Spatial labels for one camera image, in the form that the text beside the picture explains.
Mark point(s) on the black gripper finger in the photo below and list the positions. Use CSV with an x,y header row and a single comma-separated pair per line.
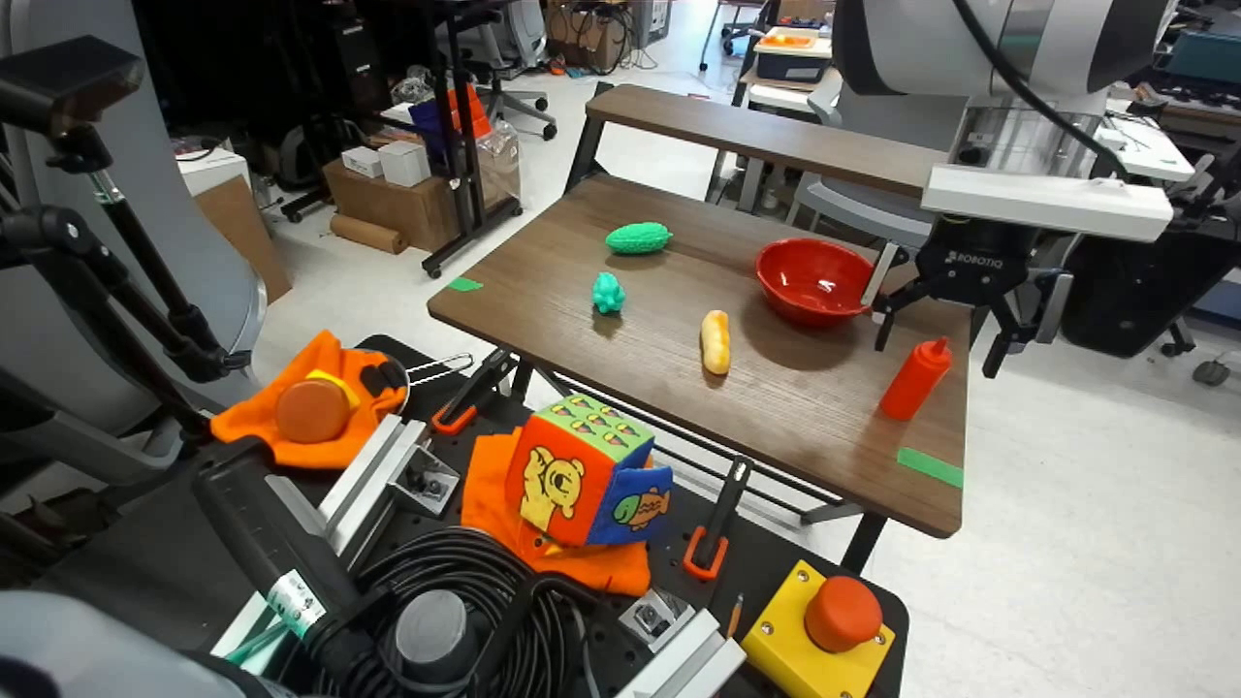
x,y
900,313
1004,339

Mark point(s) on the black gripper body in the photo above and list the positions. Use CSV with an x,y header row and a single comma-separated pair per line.
x,y
971,265

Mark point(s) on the red squeeze bottle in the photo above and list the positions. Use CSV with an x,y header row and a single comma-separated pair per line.
x,y
917,380

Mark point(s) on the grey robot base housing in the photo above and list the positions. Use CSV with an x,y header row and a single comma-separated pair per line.
x,y
90,645

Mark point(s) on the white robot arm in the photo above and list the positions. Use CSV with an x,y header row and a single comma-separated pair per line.
x,y
983,43

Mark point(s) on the red bowl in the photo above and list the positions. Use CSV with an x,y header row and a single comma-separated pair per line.
x,y
814,276

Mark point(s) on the long green tape strip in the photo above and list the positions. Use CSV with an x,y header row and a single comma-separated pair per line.
x,y
928,468

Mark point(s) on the yellow toy corn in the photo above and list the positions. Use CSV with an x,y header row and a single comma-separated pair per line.
x,y
717,341

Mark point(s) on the white desk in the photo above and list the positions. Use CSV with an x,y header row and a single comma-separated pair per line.
x,y
1145,139

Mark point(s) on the long wooden bench table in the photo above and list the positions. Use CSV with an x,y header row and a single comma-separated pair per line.
x,y
763,128

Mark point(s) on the black perforated base board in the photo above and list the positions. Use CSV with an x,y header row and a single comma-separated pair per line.
x,y
781,544

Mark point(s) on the green oval toy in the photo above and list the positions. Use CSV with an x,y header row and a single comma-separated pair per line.
x,y
637,236

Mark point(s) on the white orange box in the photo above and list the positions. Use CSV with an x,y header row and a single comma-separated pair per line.
x,y
794,40

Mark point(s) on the small green toy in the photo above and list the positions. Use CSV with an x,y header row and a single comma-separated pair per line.
x,y
607,296

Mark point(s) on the orange black clamp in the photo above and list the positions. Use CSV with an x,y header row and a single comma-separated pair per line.
x,y
466,402
710,544

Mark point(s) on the yellow emergency stop box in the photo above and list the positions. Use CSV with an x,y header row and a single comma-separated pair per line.
x,y
818,640

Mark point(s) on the orange pencil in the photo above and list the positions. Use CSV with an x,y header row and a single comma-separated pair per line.
x,y
735,615

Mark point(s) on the colourful plush bear cube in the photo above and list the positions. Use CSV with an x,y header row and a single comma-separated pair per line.
x,y
584,469

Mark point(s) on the silver aluminium extrusion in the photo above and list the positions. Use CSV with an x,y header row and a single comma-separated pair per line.
x,y
686,660
372,469

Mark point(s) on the short green tape strip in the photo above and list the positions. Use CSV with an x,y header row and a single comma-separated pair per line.
x,y
466,286

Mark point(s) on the orange cloth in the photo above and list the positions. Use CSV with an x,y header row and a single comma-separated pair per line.
x,y
253,421
500,507

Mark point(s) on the black floor stand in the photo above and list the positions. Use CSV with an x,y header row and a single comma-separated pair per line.
x,y
461,128

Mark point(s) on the blue red bag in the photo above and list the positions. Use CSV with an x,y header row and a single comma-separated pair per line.
x,y
453,117

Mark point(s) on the large cardboard box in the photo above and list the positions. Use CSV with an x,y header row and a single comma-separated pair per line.
x,y
412,208

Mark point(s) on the small white box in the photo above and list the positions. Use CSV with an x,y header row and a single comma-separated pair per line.
x,y
407,161
360,161

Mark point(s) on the grey round cap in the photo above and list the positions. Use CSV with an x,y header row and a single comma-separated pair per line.
x,y
434,629

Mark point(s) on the orange round toy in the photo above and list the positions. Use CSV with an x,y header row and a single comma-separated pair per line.
x,y
314,408

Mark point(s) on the plain brown cardboard box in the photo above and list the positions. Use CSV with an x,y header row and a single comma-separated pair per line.
x,y
248,233

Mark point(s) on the silver corner bracket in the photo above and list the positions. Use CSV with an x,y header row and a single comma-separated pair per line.
x,y
655,620
425,487

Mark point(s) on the black metal post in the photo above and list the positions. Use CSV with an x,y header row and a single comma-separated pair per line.
x,y
275,530

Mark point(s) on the white bracket with green print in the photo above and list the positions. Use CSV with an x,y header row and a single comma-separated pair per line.
x,y
292,601

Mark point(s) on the black camera stand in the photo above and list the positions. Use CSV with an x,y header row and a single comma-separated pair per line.
x,y
140,274

